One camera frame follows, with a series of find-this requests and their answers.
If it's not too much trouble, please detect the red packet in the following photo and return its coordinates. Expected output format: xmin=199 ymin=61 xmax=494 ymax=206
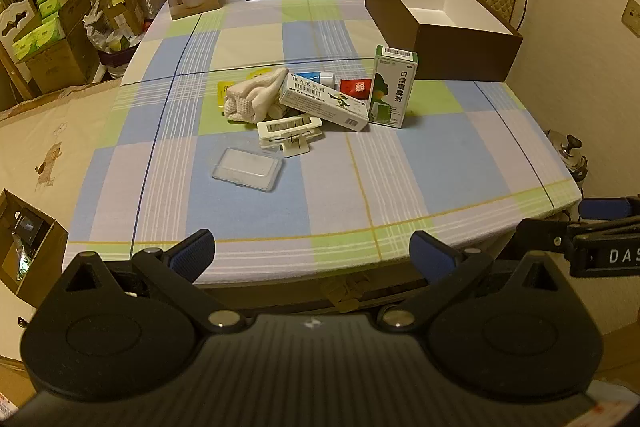
xmin=340 ymin=78 xmax=374 ymax=100

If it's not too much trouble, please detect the large cardboard box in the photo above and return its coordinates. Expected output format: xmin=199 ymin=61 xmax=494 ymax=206
xmin=12 ymin=0 xmax=102 ymax=96

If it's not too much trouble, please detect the clear plastic case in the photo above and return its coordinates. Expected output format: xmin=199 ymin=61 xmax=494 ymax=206
xmin=211 ymin=147 xmax=284 ymax=194

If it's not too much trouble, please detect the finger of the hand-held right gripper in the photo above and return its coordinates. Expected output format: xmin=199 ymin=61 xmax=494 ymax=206
xmin=578 ymin=196 xmax=640 ymax=221
xmin=516 ymin=216 xmax=640 ymax=254

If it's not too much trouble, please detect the stack of green boxes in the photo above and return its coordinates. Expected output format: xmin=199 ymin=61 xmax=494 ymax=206
xmin=12 ymin=0 xmax=65 ymax=62

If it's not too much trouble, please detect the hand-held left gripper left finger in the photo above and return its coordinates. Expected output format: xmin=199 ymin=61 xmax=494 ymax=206
xmin=64 ymin=228 xmax=248 ymax=334

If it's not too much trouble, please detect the waste bin with bag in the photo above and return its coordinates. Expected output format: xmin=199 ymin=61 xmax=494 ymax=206
xmin=94 ymin=27 xmax=144 ymax=80

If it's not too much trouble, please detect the open cardboard box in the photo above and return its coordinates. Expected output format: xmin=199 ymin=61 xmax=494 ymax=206
xmin=0 ymin=188 xmax=70 ymax=309

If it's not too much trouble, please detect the green white spray box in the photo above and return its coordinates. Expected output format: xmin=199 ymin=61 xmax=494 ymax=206
xmin=368 ymin=45 xmax=419 ymax=128

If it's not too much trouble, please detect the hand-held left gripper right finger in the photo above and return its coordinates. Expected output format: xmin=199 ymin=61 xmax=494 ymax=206
xmin=377 ymin=229 xmax=572 ymax=334

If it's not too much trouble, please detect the brown storage box white inside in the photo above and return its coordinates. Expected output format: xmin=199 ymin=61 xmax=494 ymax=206
xmin=365 ymin=0 xmax=524 ymax=82

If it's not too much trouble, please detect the cream embroidered bedspread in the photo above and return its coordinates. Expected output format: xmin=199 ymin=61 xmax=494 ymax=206
xmin=0 ymin=79 xmax=124 ymax=269

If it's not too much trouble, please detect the white knit cloth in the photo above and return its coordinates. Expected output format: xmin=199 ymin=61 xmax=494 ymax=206
xmin=224 ymin=67 xmax=290 ymax=124

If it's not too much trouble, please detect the white cutout board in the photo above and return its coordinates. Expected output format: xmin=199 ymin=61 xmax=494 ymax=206
xmin=0 ymin=0 xmax=42 ymax=104

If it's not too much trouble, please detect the white plastic clip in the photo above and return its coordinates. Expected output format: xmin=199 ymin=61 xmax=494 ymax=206
xmin=257 ymin=115 xmax=325 ymax=158

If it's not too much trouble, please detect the small cardboard box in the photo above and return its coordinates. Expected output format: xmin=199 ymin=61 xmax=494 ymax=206
xmin=101 ymin=0 xmax=146 ymax=39

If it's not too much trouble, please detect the long white medicine box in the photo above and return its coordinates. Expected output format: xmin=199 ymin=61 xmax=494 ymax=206
xmin=278 ymin=73 xmax=370 ymax=132

